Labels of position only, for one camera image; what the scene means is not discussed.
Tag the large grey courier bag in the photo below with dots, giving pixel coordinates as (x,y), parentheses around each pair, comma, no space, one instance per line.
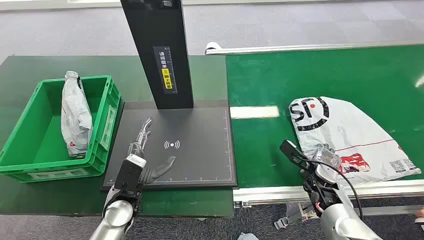
(357,139)

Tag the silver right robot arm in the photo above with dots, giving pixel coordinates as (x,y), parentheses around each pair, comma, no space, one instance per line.
(341,218)

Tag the white conveyor end cap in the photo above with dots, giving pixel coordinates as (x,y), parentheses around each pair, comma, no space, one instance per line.
(211,48)

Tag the green conveyor belt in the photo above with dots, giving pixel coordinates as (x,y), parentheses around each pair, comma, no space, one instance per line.
(331,76)

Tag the ruler label with yellow patch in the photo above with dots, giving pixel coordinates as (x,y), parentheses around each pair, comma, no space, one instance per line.
(165,69)

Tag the black scanner column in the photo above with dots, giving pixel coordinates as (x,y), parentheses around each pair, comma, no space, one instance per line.
(159,30)

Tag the green plastic crate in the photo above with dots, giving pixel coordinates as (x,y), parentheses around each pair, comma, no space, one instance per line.
(99,155)

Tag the pale blue cloth scrap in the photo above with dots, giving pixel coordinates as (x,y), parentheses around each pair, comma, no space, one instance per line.
(246,236)

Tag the small grey courier bag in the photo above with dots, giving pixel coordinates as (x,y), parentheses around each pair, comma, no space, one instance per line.
(75,119)

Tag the black scanner base plate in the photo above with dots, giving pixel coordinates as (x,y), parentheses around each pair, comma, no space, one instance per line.
(198,155)

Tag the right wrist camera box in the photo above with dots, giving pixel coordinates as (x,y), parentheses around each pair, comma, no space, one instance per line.
(293,152)

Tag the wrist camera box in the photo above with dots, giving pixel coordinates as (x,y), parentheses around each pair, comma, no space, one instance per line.
(293,152)
(129,177)

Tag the aluminium conveyor frame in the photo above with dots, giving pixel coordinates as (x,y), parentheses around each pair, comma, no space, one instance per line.
(271,193)

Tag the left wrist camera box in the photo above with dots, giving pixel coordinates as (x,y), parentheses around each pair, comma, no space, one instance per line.
(129,177)

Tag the grey metal bracket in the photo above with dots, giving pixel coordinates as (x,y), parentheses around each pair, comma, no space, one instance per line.
(293,215)

